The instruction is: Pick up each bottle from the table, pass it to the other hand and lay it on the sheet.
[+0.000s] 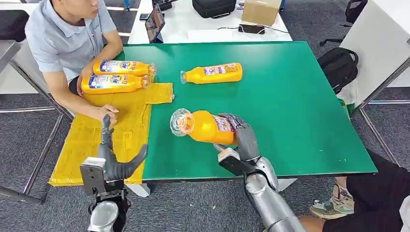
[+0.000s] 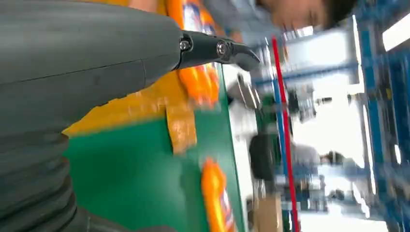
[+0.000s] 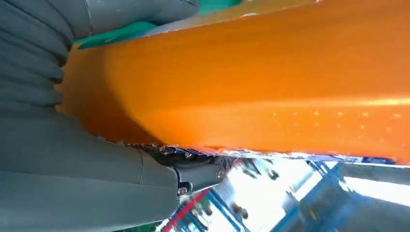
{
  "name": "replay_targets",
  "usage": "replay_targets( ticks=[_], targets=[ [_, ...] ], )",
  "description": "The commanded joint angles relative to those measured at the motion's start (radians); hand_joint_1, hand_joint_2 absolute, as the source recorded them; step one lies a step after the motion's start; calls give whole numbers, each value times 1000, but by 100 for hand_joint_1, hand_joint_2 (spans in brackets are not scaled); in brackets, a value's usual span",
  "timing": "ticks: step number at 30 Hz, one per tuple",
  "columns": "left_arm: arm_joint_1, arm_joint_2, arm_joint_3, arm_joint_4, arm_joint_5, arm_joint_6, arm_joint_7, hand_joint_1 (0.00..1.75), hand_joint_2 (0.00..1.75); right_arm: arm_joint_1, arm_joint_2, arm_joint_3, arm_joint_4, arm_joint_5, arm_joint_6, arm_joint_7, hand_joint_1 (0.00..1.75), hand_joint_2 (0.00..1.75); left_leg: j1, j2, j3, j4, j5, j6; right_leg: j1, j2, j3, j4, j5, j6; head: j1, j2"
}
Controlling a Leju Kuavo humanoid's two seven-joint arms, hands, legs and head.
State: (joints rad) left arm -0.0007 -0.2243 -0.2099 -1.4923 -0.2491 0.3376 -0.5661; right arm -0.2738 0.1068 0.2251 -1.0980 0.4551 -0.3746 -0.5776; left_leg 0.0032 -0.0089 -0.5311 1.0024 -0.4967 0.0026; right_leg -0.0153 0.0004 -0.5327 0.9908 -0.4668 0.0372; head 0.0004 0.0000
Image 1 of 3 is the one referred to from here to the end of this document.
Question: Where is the black phone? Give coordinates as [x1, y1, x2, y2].
[238, 24, 266, 35]

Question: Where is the black office chair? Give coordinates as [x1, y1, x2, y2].
[320, 0, 369, 47]

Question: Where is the black seat cushion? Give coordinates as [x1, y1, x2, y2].
[0, 9, 30, 43]

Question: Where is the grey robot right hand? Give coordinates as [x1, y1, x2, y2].
[213, 113, 261, 162]

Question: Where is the orange drink bottle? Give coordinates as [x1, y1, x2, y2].
[81, 74, 153, 95]
[93, 59, 157, 77]
[170, 108, 239, 146]
[179, 62, 243, 85]

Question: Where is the person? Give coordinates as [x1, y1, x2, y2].
[298, 148, 410, 232]
[25, 0, 124, 131]

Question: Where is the white table leg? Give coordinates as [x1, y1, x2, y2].
[125, 183, 151, 198]

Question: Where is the thin cable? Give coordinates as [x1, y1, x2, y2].
[218, 25, 291, 35]

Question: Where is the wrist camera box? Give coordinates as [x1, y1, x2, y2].
[218, 147, 249, 177]
[79, 157, 107, 196]

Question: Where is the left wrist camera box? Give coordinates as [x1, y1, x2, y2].
[79, 157, 107, 196]

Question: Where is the brown cardboard box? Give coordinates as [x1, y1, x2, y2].
[241, 0, 283, 28]

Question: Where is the person's right hand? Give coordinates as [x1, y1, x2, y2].
[93, 104, 120, 129]

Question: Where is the green table mat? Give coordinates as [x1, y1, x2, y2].
[114, 41, 379, 182]

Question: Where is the white table with metal legs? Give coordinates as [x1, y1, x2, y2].
[336, 0, 410, 161]

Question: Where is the black tablet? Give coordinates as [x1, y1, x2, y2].
[145, 3, 166, 44]

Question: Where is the pale sneaker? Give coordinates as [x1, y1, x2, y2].
[310, 184, 355, 220]

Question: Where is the black backpack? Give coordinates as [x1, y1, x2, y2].
[317, 47, 360, 95]

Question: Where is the person's left hand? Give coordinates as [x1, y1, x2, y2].
[76, 65, 95, 97]

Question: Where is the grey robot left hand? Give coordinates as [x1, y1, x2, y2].
[97, 115, 148, 182]

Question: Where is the yellow sheet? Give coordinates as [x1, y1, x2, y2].
[48, 82, 175, 188]

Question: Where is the black carry bag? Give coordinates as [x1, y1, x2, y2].
[191, 0, 238, 19]

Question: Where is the grey metal-frame table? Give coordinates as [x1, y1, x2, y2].
[0, 40, 76, 205]

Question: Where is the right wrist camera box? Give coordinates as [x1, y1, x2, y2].
[218, 147, 249, 177]

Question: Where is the black device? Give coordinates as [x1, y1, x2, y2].
[152, 0, 174, 12]

